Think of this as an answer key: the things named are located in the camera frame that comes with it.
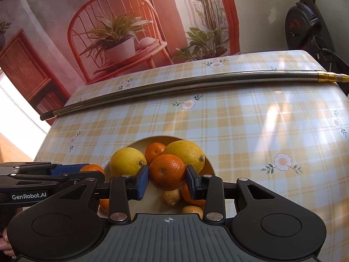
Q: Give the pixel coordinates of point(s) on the round orange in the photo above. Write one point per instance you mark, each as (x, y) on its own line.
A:
(166, 172)

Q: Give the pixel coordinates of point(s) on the black exercise bike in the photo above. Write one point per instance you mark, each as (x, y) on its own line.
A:
(308, 24)

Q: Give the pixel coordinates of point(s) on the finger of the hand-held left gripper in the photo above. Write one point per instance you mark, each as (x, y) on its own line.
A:
(68, 169)
(54, 180)

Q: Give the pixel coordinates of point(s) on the person's left hand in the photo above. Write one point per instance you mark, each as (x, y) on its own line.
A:
(5, 244)

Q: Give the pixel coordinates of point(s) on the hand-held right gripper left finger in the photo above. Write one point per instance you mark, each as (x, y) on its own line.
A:
(142, 182)

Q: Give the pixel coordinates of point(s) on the cream bowl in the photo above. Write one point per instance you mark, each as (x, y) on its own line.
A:
(151, 206)

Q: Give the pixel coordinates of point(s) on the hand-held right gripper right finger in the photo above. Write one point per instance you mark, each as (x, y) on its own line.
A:
(193, 182)

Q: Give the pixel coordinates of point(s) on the steel pole with brass tip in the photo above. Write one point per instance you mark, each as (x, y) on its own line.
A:
(190, 83)

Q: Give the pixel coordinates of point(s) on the printed room scene backdrop cloth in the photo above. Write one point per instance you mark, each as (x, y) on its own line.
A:
(109, 19)

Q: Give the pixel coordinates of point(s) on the plaid floral tablecloth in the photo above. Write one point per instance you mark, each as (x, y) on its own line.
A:
(259, 131)

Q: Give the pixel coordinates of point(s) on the large yellow lemon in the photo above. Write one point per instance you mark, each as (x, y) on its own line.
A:
(188, 152)

